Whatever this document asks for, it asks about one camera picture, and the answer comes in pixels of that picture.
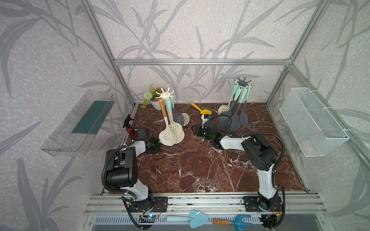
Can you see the cream utensil rack stand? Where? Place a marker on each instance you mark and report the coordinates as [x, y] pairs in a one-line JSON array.
[[164, 95]]

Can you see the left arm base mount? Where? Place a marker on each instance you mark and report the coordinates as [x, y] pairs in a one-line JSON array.
[[157, 204]]

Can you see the white wire mesh basket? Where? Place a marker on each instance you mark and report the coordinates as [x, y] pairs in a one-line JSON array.
[[315, 129]]

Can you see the clear plastic wall shelf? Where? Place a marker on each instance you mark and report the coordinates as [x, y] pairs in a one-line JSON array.
[[76, 133]]

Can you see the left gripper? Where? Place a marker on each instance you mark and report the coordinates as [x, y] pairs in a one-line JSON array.
[[157, 145]]

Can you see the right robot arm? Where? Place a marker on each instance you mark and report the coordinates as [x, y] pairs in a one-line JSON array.
[[259, 150]]

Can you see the dark grey utensil rack stand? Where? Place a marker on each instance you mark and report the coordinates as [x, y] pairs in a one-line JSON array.
[[242, 83]]

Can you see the large cream skimmer green handle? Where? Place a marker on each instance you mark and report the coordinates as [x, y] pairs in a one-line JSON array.
[[223, 108]]

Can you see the small cream skimmer green handle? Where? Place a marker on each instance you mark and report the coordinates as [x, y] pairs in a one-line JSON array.
[[175, 128]]

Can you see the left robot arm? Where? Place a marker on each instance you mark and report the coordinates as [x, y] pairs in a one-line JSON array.
[[120, 171]]

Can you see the cream slotted spatula wooden handle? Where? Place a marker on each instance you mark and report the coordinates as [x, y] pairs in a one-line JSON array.
[[166, 136]]

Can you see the light blue garden trowel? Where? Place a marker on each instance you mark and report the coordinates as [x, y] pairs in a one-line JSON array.
[[195, 218]]

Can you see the grey skimmer green handle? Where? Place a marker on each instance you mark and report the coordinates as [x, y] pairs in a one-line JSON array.
[[226, 117], [234, 91]]

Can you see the red spray bottle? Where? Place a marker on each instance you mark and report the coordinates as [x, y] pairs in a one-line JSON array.
[[129, 128]]

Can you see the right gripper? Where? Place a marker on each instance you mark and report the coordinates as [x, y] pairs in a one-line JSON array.
[[197, 130]]

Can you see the blue garden fork wooden handle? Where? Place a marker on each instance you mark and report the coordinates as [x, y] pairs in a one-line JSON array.
[[238, 222]]

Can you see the potted artificial plant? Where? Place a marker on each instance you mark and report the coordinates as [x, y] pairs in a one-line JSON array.
[[151, 95]]

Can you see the yellow toy shovel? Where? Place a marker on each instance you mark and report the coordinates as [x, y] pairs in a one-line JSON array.
[[202, 111]]

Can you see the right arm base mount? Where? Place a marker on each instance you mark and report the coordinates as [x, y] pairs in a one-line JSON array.
[[252, 204]]

